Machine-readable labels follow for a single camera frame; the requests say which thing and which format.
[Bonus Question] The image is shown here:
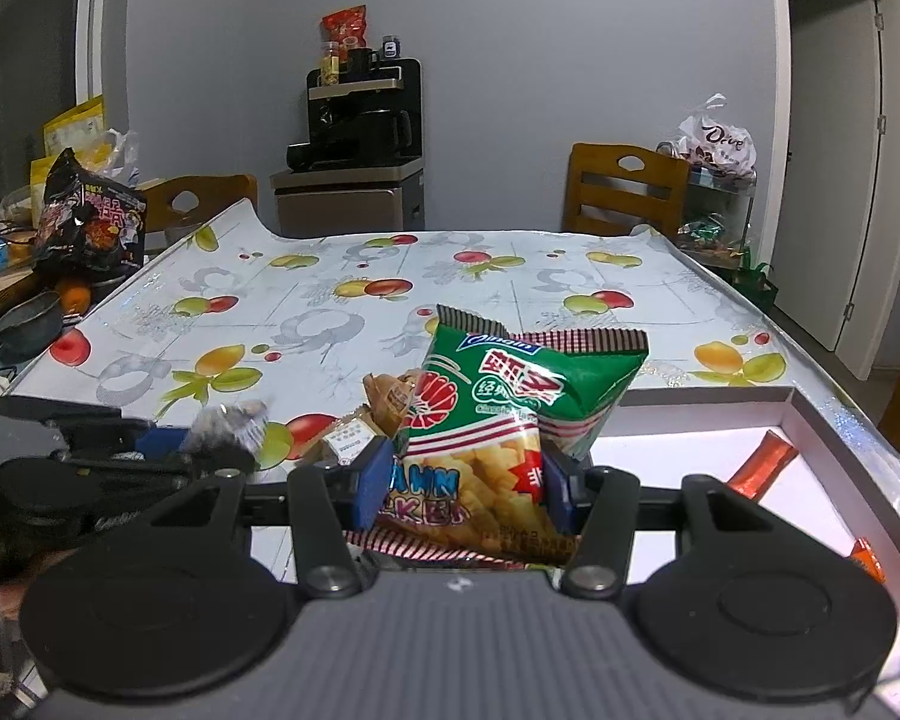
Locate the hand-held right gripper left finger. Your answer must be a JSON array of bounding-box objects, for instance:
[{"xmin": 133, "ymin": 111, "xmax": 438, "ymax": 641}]
[{"xmin": 150, "ymin": 439, "xmax": 398, "ymax": 601}]

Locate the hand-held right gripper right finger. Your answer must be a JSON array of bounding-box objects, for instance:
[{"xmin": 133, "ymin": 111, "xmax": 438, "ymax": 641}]
[{"xmin": 542, "ymin": 450, "xmax": 767, "ymax": 602}]

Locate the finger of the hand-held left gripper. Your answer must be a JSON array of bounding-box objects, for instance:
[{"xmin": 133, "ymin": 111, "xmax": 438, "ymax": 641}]
[
  {"xmin": 0, "ymin": 394, "xmax": 191, "ymax": 461},
  {"xmin": 0, "ymin": 453, "xmax": 257, "ymax": 512}
]

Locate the brown pastry packet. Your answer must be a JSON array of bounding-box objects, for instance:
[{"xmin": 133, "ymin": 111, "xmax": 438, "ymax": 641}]
[
  {"xmin": 304, "ymin": 405, "xmax": 387, "ymax": 470},
  {"xmin": 363, "ymin": 369, "xmax": 427, "ymax": 437}
]

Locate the clear wrapper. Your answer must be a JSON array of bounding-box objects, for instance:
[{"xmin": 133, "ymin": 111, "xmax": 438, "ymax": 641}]
[{"xmin": 186, "ymin": 400, "xmax": 269, "ymax": 458}]

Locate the green shrimp cracker bag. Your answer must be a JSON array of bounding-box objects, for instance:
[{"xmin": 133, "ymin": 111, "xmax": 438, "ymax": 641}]
[{"xmin": 345, "ymin": 304, "xmax": 650, "ymax": 568}]

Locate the grey shallow box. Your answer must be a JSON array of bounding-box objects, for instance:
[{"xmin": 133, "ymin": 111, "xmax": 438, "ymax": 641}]
[{"xmin": 591, "ymin": 382, "xmax": 900, "ymax": 698}]

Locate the orange fruit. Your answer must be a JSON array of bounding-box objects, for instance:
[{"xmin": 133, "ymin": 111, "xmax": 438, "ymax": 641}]
[{"xmin": 56, "ymin": 277, "xmax": 93, "ymax": 314}]

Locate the grey bowl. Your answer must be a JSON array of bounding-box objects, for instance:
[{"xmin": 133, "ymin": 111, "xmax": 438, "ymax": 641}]
[{"xmin": 0, "ymin": 291, "xmax": 65, "ymax": 359}]

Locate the fruit print tablecloth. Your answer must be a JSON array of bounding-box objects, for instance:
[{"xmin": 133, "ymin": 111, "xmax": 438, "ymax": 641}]
[{"xmin": 11, "ymin": 199, "xmax": 882, "ymax": 593}]

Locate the red sausage stick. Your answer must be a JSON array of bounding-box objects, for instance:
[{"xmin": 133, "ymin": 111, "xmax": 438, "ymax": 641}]
[{"xmin": 724, "ymin": 429, "xmax": 800, "ymax": 503}]

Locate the black noodle packet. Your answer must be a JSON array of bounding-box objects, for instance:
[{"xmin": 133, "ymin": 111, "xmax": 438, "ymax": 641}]
[{"xmin": 31, "ymin": 148, "xmax": 149, "ymax": 275}]

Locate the grey machine base cabinet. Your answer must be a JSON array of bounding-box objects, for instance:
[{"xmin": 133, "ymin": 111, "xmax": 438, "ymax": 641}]
[{"xmin": 270, "ymin": 165, "xmax": 427, "ymax": 239}]

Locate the clear plastic bag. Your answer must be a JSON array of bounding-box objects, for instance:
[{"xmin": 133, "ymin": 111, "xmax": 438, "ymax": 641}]
[{"xmin": 94, "ymin": 127, "xmax": 142, "ymax": 185}]

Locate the orange snack packet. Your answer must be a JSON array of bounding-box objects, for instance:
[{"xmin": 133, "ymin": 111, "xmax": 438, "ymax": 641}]
[{"xmin": 847, "ymin": 538, "xmax": 887, "ymax": 584}]

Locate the metal storage rack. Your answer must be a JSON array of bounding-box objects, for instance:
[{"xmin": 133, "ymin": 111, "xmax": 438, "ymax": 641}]
[{"xmin": 675, "ymin": 161, "xmax": 758, "ymax": 282}]

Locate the yellow paper bag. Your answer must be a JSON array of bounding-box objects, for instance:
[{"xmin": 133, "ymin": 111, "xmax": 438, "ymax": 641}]
[{"xmin": 30, "ymin": 95, "xmax": 107, "ymax": 181}]

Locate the black tea bar machine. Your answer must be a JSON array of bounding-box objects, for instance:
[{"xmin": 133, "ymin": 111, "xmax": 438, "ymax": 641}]
[{"xmin": 285, "ymin": 60, "xmax": 425, "ymax": 172}]

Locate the white plastic bag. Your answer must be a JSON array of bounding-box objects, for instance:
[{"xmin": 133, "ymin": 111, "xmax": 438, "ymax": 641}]
[{"xmin": 658, "ymin": 94, "xmax": 758, "ymax": 192}]

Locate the white door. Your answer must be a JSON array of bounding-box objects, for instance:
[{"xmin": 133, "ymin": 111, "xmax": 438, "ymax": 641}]
[{"xmin": 771, "ymin": 0, "xmax": 900, "ymax": 380}]

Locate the red snack bag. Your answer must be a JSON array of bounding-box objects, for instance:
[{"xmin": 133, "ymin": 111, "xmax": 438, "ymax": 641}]
[{"xmin": 321, "ymin": 5, "xmax": 368, "ymax": 50}]

